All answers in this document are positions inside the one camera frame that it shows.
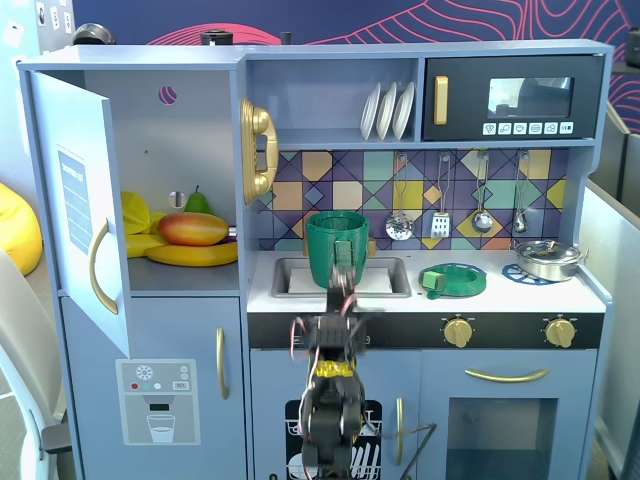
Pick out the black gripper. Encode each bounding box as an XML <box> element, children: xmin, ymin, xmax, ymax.
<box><xmin>325</xmin><ymin>263</ymin><xmax>358</xmax><ymax>320</ymax></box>

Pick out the blue cabinet door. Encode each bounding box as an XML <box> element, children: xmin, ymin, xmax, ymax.
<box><xmin>28</xmin><ymin>69</ymin><xmax>132</xmax><ymax>360</ymax></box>

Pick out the green 3D-printed cup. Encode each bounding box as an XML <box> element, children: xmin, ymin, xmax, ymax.
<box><xmin>305</xmin><ymin>210</ymin><xmax>371</xmax><ymax>290</ymax></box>

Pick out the grey toy sink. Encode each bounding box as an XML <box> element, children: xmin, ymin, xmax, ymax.
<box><xmin>271</xmin><ymin>256</ymin><xmax>413</xmax><ymax>300</ymax></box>

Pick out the steel skimmer spoon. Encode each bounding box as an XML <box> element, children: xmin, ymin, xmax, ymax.
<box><xmin>384</xmin><ymin>154</ymin><xmax>416</xmax><ymax>242</ymax></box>

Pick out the steel slotted spatula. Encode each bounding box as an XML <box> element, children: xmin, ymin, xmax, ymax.
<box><xmin>430</xmin><ymin>153</ymin><xmax>451</xmax><ymax>240</ymax></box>

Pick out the gold stove knob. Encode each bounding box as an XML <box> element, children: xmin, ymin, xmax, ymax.
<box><xmin>443</xmin><ymin>319</ymin><xmax>474</xmax><ymax>348</ymax></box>
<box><xmin>544</xmin><ymin>319</ymin><xmax>576</xmax><ymax>349</ymax></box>

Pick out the yellow toy banana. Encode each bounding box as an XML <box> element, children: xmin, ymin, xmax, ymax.
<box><xmin>145</xmin><ymin>241</ymin><xmax>239</xmax><ymax>268</ymax></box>

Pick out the black dishwasher sticker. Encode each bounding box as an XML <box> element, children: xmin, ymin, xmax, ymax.
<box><xmin>284</xmin><ymin>398</ymin><xmax>384</xmax><ymax>480</ymax></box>

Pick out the steel ladle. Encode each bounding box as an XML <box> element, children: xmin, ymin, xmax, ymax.
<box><xmin>470</xmin><ymin>152</ymin><xmax>495</xmax><ymax>235</ymax></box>

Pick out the red yellow toy mango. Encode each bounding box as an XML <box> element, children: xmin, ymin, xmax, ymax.
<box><xmin>157</xmin><ymin>212</ymin><xmax>231</xmax><ymax>247</ymax></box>

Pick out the green toy pear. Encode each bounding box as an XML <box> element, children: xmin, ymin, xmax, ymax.
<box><xmin>183</xmin><ymin>185</ymin><xmax>211</xmax><ymax>215</ymax></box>

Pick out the blue round trivet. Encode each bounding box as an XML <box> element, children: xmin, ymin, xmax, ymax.
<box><xmin>501</xmin><ymin>263</ymin><xmax>566</xmax><ymax>286</ymax></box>

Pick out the white toy plate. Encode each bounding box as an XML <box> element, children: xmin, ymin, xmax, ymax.
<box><xmin>391</xmin><ymin>81</ymin><xmax>416</xmax><ymax>142</ymax></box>
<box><xmin>375</xmin><ymin>82</ymin><xmax>399</xmax><ymax>142</ymax></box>
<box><xmin>360</xmin><ymin>82</ymin><xmax>382</xmax><ymax>142</ymax></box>

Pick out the gold toy telephone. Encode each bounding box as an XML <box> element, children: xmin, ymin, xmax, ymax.
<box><xmin>239</xmin><ymin>97</ymin><xmax>279</xmax><ymax>206</ymax></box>

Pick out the steel pot with lid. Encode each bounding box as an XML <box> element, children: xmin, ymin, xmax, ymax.
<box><xmin>509</xmin><ymin>239</ymin><xmax>589</xmax><ymax>282</ymax></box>

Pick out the yellow toy fruit piece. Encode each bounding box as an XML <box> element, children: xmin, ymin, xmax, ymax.
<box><xmin>126</xmin><ymin>233</ymin><xmax>162</xmax><ymax>259</ymax></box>

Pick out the yellow toy star fruit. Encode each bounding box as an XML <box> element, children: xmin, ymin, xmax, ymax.
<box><xmin>120</xmin><ymin>191</ymin><xmax>167</xmax><ymax>237</ymax></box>

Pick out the water dispenser sticker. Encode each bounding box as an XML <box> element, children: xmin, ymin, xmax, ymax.
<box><xmin>115</xmin><ymin>358</ymin><xmax>202</xmax><ymax>446</ymax></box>

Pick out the black toy microwave door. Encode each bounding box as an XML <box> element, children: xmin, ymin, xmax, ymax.
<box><xmin>422</xmin><ymin>55</ymin><xmax>606</xmax><ymax>143</ymax></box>

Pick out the blue toy kitchen unit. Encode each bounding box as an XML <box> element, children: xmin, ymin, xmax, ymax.
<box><xmin>17</xmin><ymin>39</ymin><xmax>615</xmax><ymax>480</ymax></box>

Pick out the black round jar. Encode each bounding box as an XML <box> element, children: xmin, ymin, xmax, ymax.
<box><xmin>200</xmin><ymin>29</ymin><xmax>235</xmax><ymax>47</ymax></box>

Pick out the shopping list sticker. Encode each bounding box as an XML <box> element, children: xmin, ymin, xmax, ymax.
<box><xmin>55</xmin><ymin>144</ymin><xmax>95</xmax><ymax>259</ymax></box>

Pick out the white office chair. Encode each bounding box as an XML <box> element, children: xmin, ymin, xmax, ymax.
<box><xmin>0</xmin><ymin>249</ymin><xmax>76</xmax><ymax>480</ymax></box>

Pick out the yellow beanbag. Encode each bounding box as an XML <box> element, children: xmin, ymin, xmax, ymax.
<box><xmin>0</xmin><ymin>182</ymin><xmax>44</xmax><ymax>277</ymax></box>

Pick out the black round helmet object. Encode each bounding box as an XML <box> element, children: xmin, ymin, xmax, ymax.
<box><xmin>72</xmin><ymin>23</ymin><xmax>117</xmax><ymax>47</ymax></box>

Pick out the green 3D-printed ring lid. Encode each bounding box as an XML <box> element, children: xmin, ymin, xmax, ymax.
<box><xmin>418</xmin><ymin>262</ymin><xmax>488</xmax><ymax>301</ymax></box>

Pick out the gold straight fridge handle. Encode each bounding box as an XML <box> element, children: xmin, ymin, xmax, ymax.
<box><xmin>215</xmin><ymin>327</ymin><xmax>230</xmax><ymax>401</ymax></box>

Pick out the gold dishwasher handle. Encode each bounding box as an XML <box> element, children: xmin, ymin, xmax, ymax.
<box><xmin>395</xmin><ymin>397</ymin><xmax>405</xmax><ymax>466</ymax></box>

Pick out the black power cable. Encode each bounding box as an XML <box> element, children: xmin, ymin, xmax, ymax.
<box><xmin>379</xmin><ymin>422</ymin><xmax>437</xmax><ymax>480</ymax></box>

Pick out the gold oven handle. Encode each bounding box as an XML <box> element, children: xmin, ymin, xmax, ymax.
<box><xmin>464</xmin><ymin>368</ymin><xmax>550</xmax><ymax>385</ymax></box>

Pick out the gold microwave handle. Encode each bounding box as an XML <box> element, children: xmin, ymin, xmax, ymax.
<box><xmin>433</xmin><ymin>75</ymin><xmax>449</xmax><ymax>126</ymax></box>

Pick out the gold curved door handle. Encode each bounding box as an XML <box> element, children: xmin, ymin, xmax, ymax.
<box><xmin>88</xmin><ymin>217</ymin><xmax>120</xmax><ymax>316</ymax></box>

